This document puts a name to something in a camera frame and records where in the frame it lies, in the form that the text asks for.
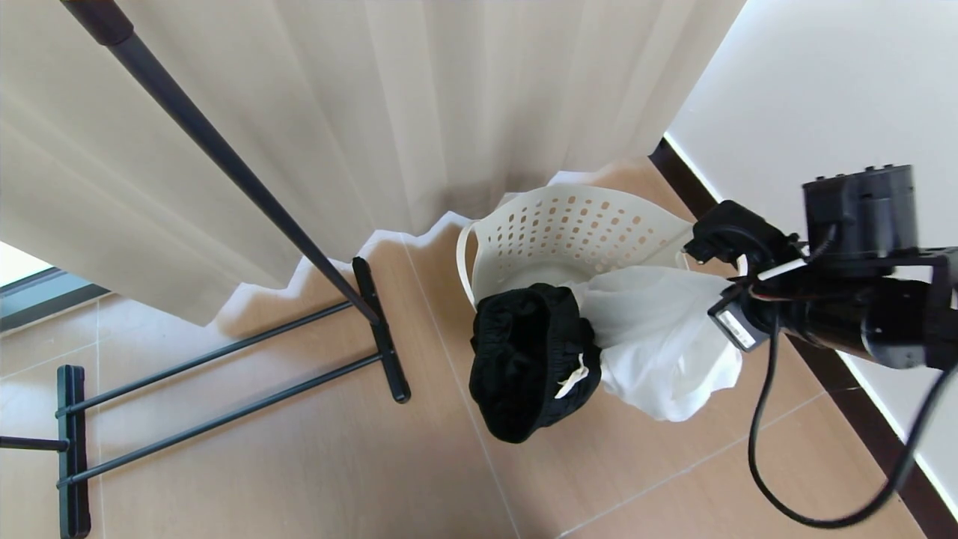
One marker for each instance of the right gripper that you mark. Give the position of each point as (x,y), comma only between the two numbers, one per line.
(846,314)

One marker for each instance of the white garment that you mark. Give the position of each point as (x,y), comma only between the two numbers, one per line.
(658,337)

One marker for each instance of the white laundry basket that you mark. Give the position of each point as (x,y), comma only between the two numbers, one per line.
(569,232)

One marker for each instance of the black clothes rack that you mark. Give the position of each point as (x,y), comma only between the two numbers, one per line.
(224,161)

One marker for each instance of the black garment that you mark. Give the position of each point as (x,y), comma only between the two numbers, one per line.
(524,359)

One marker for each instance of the beige curtain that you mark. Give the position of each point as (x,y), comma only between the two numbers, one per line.
(374,97)

